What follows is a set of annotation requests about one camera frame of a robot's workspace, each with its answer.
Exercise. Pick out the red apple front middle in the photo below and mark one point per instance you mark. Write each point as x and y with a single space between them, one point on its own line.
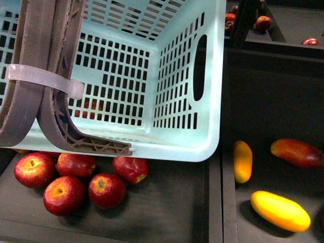
107 190

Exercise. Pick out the red apple shelf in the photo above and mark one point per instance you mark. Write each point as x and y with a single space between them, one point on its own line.
310 42
263 23

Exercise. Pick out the red apple right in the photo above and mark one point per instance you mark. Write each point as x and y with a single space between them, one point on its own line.
133 170

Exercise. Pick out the red apple back shelf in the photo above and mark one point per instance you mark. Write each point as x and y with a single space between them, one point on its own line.
263 23

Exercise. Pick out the red apple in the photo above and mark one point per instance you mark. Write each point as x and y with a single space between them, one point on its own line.
35 170
107 190
133 170
64 196
78 165

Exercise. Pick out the light blue plastic basket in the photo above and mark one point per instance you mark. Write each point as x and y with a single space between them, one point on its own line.
152 72

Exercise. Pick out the red apple upper middle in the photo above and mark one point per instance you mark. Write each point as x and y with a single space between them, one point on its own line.
78 165

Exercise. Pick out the red apple far left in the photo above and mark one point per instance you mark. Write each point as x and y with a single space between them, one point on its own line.
35 170

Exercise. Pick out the orange yellow mango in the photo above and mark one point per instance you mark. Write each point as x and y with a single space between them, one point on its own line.
242 161

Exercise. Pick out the red apple front left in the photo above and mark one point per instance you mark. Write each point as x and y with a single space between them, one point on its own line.
64 196

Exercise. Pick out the red orange mango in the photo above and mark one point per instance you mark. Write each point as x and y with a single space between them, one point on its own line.
297 153

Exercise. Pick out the white zip tie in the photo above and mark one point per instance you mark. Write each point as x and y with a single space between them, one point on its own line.
73 88

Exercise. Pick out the brown basket handle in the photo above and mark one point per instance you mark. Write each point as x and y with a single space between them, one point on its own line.
46 38

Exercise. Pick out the black display tray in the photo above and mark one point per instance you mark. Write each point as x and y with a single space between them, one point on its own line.
177 202

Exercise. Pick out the red apple right shelf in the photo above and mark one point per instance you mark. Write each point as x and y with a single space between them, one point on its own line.
310 42

